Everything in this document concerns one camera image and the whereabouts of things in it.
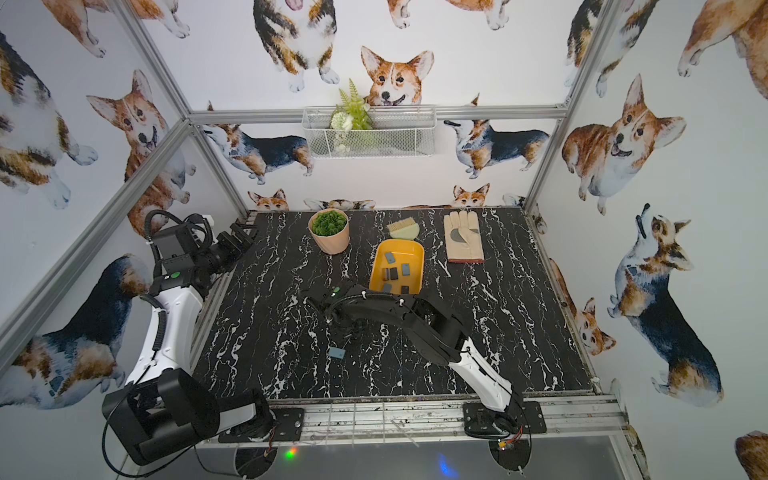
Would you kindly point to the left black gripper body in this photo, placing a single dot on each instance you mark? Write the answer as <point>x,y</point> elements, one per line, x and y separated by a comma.
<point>231,244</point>

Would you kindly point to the brown eraser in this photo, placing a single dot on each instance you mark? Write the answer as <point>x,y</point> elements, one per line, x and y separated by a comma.
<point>391,274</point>

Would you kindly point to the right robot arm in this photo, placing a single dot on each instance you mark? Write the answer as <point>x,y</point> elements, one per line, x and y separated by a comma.
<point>436,331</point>

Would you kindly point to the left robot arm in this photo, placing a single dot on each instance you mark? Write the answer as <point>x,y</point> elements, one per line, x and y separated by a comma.
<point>162,410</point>

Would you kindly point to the yellow storage box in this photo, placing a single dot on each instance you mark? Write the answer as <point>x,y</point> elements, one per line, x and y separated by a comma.
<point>405,252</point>

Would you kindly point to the pink pot with green plant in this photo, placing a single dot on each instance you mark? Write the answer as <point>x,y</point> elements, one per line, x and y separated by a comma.
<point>330,230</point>

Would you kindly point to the yellow green sponge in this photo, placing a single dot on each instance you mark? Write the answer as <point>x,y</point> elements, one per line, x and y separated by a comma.
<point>405,229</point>

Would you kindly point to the beige work glove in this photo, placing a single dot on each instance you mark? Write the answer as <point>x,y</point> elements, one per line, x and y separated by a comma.
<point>463,239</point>

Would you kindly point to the artificial fern with white flower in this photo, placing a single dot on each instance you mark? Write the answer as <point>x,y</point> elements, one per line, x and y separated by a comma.
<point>351,123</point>

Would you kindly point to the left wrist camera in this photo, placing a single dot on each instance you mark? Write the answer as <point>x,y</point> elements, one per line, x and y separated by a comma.
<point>185,238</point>

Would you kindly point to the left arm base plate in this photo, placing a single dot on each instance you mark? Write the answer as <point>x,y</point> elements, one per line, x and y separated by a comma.
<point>281,425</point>

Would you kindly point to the white wire wall basket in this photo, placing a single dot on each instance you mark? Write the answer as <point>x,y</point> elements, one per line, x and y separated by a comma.
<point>381,132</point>

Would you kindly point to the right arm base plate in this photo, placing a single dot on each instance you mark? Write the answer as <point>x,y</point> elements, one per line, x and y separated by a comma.
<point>482,423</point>

